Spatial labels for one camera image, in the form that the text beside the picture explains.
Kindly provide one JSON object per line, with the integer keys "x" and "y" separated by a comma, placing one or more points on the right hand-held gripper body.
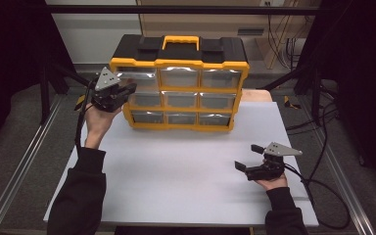
{"x": 271, "y": 171}

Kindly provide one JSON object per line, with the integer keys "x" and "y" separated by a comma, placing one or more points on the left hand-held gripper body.
{"x": 107, "y": 98}

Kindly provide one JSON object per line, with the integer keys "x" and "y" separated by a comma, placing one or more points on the yellow black storage organizer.
{"x": 179, "y": 50}

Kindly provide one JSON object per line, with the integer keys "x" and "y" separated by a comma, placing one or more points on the person's right hand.
{"x": 274, "y": 183}

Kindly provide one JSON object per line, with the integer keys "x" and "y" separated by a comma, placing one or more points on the person's left hand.
{"x": 98, "y": 125}

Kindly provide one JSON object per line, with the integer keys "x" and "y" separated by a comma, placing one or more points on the yellow black tape marker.
{"x": 289, "y": 103}
{"x": 79, "y": 103}

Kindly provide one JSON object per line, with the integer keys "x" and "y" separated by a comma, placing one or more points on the grid of clear drawers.
{"x": 179, "y": 78}

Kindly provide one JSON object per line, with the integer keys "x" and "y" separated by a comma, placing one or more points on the black metal stand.
{"x": 44, "y": 98}
{"x": 315, "y": 98}

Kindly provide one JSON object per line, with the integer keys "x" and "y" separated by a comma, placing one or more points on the black horizontal bar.
{"x": 176, "y": 9}

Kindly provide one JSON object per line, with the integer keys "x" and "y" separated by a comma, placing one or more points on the black curtain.
{"x": 13, "y": 49}
{"x": 365, "y": 65}

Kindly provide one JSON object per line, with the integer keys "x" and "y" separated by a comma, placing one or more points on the dark rectangular vent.
{"x": 250, "y": 32}

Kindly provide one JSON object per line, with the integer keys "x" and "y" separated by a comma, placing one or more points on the aluminium floor rail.
{"x": 23, "y": 163}
{"x": 334, "y": 163}

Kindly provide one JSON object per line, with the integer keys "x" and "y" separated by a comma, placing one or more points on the white wall outlet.
{"x": 266, "y": 3}

